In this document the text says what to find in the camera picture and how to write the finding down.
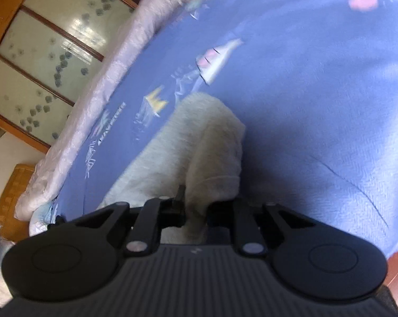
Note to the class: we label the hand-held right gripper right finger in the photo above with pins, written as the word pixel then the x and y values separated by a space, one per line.
pixel 220 216

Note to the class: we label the frosted glass sliding wardrobe door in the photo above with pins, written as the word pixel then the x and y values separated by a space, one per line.
pixel 43 56

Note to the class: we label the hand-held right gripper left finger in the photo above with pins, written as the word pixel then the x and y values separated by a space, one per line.
pixel 172 214

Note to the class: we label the wooden bedside cabinet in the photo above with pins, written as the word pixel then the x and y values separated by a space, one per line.
pixel 14 191

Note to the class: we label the grey pants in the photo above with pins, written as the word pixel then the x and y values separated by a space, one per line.
pixel 205 132

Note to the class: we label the blue printed bed sheet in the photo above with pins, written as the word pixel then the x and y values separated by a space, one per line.
pixel 317 89

